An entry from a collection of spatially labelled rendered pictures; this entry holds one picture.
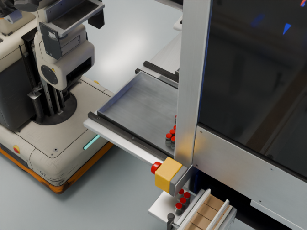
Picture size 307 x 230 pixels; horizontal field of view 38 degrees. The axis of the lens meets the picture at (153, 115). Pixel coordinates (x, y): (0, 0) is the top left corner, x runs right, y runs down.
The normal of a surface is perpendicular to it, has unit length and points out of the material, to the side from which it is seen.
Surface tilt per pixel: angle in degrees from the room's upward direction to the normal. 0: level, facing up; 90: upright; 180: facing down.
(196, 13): 90
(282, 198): 90
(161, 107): 0
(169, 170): 0
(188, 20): 90
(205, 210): 0
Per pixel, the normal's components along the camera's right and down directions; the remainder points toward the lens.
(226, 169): -0.58, 0.61
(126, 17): 0.00, -0.65
